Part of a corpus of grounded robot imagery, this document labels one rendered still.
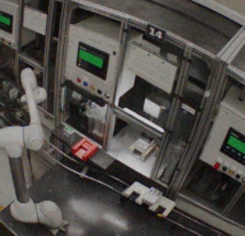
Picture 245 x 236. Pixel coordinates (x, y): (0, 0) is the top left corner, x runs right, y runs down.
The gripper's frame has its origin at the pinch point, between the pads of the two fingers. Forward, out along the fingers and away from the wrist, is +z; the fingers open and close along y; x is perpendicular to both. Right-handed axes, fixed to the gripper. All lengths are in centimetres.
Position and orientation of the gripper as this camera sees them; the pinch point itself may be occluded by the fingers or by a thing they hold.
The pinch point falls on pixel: (3, 109)
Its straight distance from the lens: 265.1
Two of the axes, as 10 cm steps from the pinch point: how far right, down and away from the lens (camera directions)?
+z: -9.6, 2.6, 1.2
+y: -2.9, -9.0, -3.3
